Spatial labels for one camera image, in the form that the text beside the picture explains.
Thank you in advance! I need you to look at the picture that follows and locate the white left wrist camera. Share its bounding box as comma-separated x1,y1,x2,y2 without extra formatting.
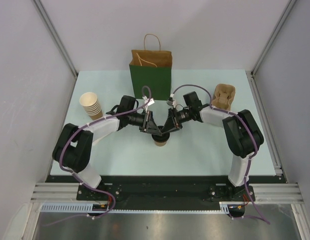
143,98,155,106

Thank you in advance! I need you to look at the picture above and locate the brown pulp cup carrier stack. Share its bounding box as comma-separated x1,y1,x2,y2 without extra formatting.
212,83,235,111

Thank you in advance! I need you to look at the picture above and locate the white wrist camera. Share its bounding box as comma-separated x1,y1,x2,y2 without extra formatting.
166,93,176,108
143,98,155,106

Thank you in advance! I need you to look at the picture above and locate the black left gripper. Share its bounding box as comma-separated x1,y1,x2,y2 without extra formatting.
127,110,161,136

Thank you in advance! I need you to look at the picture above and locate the white cable duct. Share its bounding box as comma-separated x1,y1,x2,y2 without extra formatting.
41,203,109,213

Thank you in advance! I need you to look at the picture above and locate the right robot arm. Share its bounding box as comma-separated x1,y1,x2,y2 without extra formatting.
161,91,264,201

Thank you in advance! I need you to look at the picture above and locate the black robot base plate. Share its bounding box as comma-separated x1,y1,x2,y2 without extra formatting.
46,174,287,212

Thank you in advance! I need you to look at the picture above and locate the stack of paper cups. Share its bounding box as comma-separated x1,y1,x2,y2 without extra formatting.
79,92,103,120

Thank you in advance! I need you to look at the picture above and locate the green paper bag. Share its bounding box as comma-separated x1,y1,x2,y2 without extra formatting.
129,38,173,101

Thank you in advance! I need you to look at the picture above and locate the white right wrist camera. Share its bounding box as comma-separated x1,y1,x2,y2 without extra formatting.
166,93,176,108

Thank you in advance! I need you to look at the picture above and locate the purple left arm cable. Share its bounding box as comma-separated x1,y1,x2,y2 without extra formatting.
42,86,153,227

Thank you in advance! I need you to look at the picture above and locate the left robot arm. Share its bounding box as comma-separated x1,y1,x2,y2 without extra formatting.
52,95,161,200

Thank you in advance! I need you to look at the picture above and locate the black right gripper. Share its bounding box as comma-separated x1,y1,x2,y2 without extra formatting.
161,107,192,135

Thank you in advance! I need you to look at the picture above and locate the brown paper coffee cup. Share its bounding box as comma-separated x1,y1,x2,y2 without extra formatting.
154,141,167,147

